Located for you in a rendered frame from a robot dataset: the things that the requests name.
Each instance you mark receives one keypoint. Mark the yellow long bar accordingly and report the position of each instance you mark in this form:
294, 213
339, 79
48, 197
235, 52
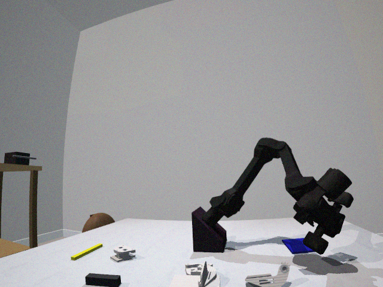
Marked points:
87, 251

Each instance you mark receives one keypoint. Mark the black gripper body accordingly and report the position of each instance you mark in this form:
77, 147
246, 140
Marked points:
326, 224

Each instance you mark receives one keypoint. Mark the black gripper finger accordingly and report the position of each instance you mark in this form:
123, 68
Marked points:
340, 222
335, 232

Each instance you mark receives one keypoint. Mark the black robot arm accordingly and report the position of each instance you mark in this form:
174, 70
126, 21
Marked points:
305, 190

